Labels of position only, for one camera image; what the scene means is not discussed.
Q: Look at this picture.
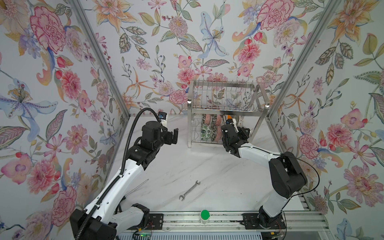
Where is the green emergency stop button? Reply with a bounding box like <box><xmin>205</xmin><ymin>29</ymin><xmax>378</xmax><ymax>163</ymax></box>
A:
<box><xmin>200</xmin><ymin>210</ymin><xmax>211</xmax><ymax>224</ymax></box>

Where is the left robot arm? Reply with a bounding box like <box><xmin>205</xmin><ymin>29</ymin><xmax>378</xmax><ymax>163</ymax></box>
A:
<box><xmin>70</xmin><ymin>108</ymin><xmax>179</xmax><ymax>240</ymax></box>

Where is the steel two-tier dish rack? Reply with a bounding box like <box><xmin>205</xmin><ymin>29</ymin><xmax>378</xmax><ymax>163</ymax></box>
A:
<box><xmin>187</xmin><ymin>80</ymin><xmax>271</xmax><ymax>148</ymax></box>

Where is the green leaf pattern bowl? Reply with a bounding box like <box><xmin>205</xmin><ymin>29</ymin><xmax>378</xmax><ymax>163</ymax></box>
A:
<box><xmin>201</xmin><ymin>124</ymin><xmax>213</xmax><ymax>141</ymax></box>

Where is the black floral pattern bowl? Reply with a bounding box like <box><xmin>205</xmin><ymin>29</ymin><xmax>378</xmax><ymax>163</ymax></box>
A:
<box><xmin>211</xmin><ymin>115</ymin><xmax>223</xmax><ymax>126</ymax></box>

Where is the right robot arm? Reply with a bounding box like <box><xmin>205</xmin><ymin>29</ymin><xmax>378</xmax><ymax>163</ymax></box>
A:
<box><xmin>221</xmin><ymin>118</ymin><xmax>320</xmax><ymax>229</ymax></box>

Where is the red pattern bowl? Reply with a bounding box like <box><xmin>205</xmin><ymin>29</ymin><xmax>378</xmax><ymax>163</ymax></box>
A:
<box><xmin>202</xmin><ymin>114</ymin><xmax>212</xmax><ymax>126</ymax></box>

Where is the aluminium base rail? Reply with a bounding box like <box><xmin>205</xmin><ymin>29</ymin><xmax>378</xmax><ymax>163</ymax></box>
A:
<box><xmin>142</xmin><ymin>211</ymin><xmax>329</xmax><ymax>233</ymax></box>

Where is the green geometric pattern bowl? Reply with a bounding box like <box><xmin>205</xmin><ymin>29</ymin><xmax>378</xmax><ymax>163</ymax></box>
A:
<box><xmin>235</xmin><ymin>116</ymin><xmax>244</xmax><ymax>127</ymax></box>

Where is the steel open-end wrench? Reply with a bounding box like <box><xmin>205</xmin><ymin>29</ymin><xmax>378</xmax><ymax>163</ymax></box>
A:
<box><xmin>179</xmin><ymin>181</ymin><xmax>201</xmax><ymax>201</ymax></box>

